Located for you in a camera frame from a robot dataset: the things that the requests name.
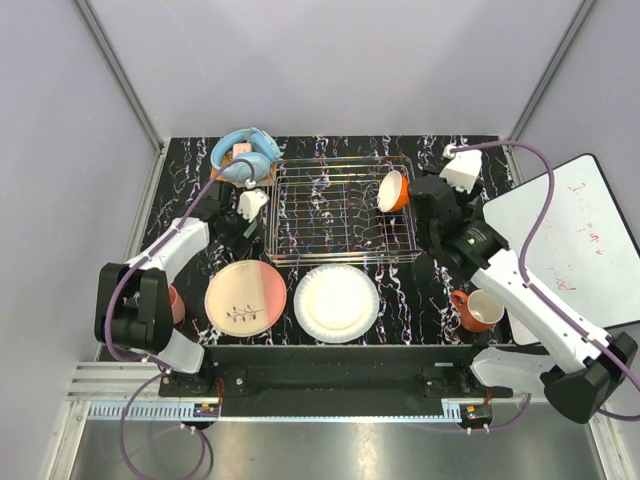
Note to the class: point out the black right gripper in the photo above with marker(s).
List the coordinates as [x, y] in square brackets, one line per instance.
[462, 205]

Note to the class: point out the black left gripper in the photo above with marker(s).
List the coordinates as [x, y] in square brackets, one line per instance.
[239, 244]

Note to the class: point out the orange and white bowl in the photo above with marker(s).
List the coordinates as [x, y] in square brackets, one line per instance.
[393, 193]

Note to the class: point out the white paper plate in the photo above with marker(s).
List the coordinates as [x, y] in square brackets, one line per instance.
[336, 304]

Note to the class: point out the green ceramic bowl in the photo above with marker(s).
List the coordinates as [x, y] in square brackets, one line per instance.
[249, 232]

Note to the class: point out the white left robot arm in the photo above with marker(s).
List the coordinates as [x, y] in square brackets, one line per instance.
[133, 308]

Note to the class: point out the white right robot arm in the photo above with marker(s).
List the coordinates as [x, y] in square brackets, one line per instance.
[589, 364]

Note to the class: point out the pink and cream plate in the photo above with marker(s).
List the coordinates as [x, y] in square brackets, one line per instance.
[245, 298]

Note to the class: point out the blue headphones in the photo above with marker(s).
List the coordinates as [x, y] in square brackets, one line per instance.
[265, 150]

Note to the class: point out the wooden board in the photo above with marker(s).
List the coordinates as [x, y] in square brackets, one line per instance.
[239, 173]

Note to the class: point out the small pink box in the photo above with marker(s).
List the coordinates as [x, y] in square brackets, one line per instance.
[241, 148]

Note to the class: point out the pink plastic cup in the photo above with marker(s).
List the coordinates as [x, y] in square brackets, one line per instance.
[177, 305]

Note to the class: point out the orange ceramic mug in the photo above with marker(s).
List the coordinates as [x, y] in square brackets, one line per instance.
[478, 311]

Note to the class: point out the white whiteboard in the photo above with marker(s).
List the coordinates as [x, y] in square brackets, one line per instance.
[584, 251]

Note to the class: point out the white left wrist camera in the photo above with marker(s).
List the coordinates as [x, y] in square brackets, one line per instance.
[250, 203]

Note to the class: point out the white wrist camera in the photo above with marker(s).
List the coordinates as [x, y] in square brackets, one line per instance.
[250, 203]
[462, 170]

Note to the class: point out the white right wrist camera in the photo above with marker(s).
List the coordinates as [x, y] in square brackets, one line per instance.
[462, 170]

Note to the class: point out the wire dish rack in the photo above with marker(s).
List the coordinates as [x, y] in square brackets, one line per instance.
[325, 210]

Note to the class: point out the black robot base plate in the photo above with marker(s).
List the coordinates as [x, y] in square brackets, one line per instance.
[286, 382]

